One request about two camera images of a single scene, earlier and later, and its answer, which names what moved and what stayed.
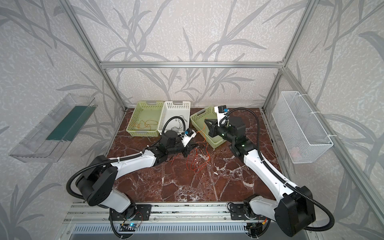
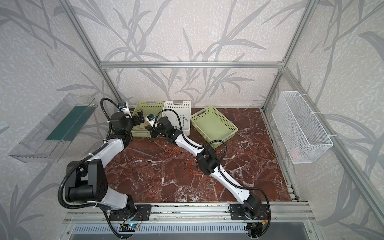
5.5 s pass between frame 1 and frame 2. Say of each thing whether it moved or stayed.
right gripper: moved
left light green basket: stayed
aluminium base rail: stayed
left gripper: moved
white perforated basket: stayed
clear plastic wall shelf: stayed
